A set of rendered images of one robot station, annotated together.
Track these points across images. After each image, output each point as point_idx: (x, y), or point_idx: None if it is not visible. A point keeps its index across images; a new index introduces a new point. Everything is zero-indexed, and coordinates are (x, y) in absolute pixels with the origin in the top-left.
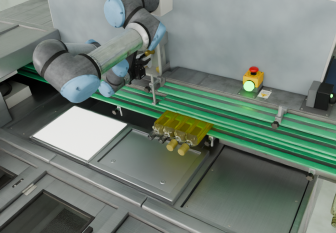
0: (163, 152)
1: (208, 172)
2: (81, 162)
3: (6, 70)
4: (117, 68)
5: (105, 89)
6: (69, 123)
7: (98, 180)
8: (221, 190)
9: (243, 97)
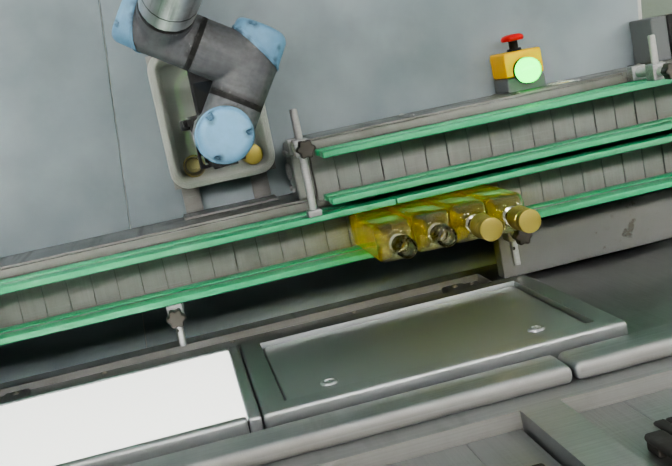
0: (430, 320)
1: None
2: (228, 438)
3: None
4: (269, 29)
5: (234, 125)
6: (12, 431)
7: (365, 412)
8: (655, 298)
9: (536, 93)
